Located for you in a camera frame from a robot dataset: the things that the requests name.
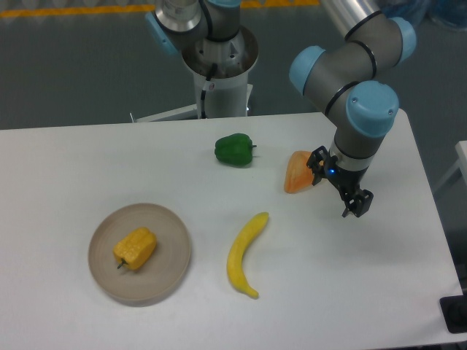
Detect orange triangular bread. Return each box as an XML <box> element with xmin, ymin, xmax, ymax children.
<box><xmin>284</xmin><ymin>151</ymin><xmax>314</xmax><ymax>193</ymax></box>

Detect blue plastic bags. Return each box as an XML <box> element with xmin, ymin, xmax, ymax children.
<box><xmin>377</xmin><ymin>0</ymin><xmax>466</xmax><ymax>32</ymax></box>

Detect beige round plate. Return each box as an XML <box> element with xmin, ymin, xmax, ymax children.
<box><xmin>88</xmin><ymin>203</ymin><xmax>191</xmax><ymax>306</ymax></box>

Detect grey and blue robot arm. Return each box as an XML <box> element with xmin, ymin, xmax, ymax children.
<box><xmin>145</xmin><ymin>1</ymin><xmax>417</xmax><ymax>217</ymax></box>

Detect white furniture at right edge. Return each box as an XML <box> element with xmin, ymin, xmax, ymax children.
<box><xmin>432</xmin><ymin>140</ymin><xmax>466</xmax><ymax>198</ymax></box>

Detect black device at table edge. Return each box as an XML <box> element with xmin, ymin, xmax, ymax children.
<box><xmin>439</xmin><ymin>295</ymin><xmax>466</xmax><ymax>334</ymax></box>

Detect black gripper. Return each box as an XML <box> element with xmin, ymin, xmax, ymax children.
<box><xmin>306</xmin><ymin>146</ymin><xmax>374</xmax><ymax>217</ymax></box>

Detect green bell pepper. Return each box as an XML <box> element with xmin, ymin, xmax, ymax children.
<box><xmin>214</xmin><ymin>133</ymin><xmax>256</xmax><ymax>168</ymax></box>

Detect yellow banana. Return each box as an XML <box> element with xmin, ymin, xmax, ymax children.
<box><xmin>226</xmin><ymin>212</ymin><xmax>269</xmax><ymax>299</ymax></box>

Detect black cable on pedestal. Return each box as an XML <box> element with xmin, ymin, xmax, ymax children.
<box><xmin>199</xmin><ymin>62</ymin><xmax>219</xmax><ymax>120</ymax></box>

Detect yellow bell pepper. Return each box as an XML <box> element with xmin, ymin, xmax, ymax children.
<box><xmin>112</xmin><ymin>227</ymin><xmax>157</xmax><ymax>271</ymax></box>

